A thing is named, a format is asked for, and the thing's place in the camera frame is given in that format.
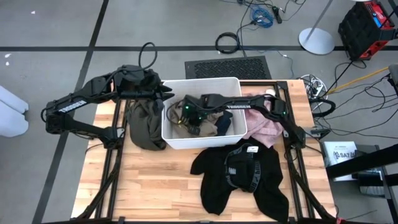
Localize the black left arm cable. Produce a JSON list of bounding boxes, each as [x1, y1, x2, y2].
[[137, 41, 159, 72]]

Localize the coiled black cable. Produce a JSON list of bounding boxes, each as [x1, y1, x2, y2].
[[215, 32, 241, 55]]

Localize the navy blue garment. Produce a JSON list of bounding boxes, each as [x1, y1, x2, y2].
[[214, 110, 234, 136]]

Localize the black cart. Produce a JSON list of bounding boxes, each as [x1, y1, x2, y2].
[[325, 143, 398, 206]]

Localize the black and red tool case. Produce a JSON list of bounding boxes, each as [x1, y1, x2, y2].
[[337, 0, 398, 62]]

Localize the black briefs with printed waistband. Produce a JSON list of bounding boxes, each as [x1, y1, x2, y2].
[[224, 143, 261, 193]]

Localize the dark olive green garment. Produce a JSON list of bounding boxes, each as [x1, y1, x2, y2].
[[126, 70, 169, 152]]

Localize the white round stand base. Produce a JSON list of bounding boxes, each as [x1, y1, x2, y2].
[[297, 0, 336, 56]]

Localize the white perforated plastic basket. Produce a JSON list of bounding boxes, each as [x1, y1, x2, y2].
[[160, 77, 248, 150]]

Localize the black power strip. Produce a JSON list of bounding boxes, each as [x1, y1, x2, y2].
[[271, 5, 284, 25]]

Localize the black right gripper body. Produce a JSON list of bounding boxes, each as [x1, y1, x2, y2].
[[179, 94, 216, 126]]

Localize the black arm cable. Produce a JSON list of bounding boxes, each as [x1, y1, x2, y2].
[[137, 41, 159, 72], [310, 97, 337, 119]]

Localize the large black garment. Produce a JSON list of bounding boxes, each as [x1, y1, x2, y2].
[[190, 138, 290, 223]]

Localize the black floor vent grille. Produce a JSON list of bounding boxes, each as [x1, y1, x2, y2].
[[184, 55, 272, 80]]

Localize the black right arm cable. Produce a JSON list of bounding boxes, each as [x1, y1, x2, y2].
[[310, 97, 337, 119]]

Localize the white cable bundle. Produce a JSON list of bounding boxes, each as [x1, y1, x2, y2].
[[300, 73, 327, 97]]

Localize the white rounded object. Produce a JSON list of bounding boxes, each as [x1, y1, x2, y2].
[[0, 85, 30, 138]]

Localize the pink checked shirt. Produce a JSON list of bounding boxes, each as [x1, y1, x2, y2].
[[242, 90, 289, 149]]

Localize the white printed booklet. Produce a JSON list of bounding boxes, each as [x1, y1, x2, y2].
[[323, 141, 358, 182]]

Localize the yellow pole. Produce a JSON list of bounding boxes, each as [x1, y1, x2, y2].
[[326, 66, 390, 95]]

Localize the black metal table frame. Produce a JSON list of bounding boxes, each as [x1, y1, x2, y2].
[[71, 80, 340, 224]]

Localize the blue cable bundle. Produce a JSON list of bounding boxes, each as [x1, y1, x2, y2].
[[249, 5, 275, 29]]

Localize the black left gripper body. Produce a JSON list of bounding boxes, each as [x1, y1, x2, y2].
[[114, 64, 163, 101]]

